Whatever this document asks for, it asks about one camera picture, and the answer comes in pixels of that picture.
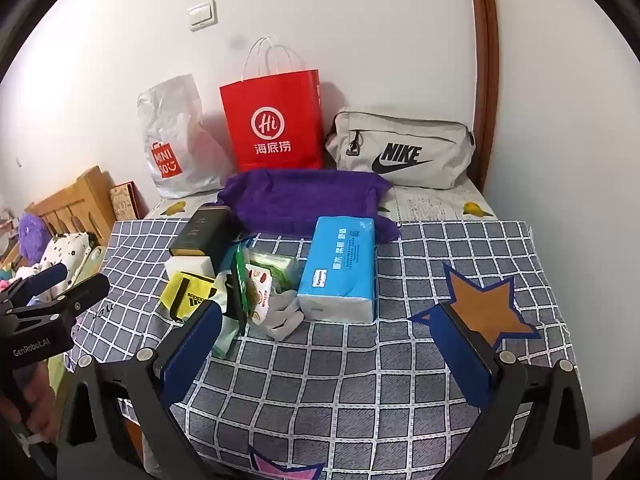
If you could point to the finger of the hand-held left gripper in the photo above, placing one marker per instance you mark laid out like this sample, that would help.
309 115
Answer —
85 292
47 277

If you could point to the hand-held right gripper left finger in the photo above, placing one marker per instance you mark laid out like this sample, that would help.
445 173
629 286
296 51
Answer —
195 345

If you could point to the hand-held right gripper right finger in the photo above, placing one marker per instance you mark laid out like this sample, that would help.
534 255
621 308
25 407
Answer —
465 355

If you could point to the yellow black pouch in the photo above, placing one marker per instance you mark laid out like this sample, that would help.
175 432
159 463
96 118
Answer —
175 290

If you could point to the white box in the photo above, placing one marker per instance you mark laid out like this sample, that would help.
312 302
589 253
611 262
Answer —
192 266

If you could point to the long green wipes packet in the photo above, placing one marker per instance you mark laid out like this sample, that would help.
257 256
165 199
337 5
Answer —
240 280

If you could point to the fruit print packet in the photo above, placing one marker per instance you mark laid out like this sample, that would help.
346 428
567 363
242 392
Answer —
257 295

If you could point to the white tissue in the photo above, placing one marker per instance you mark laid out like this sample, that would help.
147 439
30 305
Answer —
285 315

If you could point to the green pocket tissue pack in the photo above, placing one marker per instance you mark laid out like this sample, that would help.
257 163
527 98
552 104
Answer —
277 267

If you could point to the person's left hand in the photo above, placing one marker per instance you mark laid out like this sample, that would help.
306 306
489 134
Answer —
37 402

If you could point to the white spotted cloth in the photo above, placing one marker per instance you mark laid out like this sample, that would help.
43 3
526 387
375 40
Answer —
62 255

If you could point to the mint green packet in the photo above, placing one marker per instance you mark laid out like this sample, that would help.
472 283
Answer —
225 340

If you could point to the purple plush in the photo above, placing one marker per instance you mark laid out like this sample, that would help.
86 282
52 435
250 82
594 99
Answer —
32 235

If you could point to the wooden headboard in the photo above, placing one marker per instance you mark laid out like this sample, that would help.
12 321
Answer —
85 190

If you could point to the brown patterned box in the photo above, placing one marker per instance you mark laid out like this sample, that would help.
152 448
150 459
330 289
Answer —
122 200

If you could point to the black box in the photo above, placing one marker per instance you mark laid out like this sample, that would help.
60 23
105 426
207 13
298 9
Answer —
200 232

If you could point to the grey checked blanket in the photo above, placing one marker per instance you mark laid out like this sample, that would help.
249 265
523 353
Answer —
350 385

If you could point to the fruit print bed sheet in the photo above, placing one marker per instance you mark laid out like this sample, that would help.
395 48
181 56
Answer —
440 205

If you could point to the blue tissue pack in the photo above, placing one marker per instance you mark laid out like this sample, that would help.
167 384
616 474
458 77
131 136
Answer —
340 260

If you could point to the purple towel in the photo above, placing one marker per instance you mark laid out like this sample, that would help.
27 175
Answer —
290 195

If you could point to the white plastic shopping bag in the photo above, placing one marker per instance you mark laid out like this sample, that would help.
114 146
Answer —
170 120

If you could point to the grey waist bag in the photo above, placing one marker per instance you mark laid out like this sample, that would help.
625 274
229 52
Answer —
425 135

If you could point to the red paper bag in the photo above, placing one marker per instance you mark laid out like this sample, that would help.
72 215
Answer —
270 110

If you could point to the white light switch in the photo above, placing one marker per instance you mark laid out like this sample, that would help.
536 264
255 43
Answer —
202 15

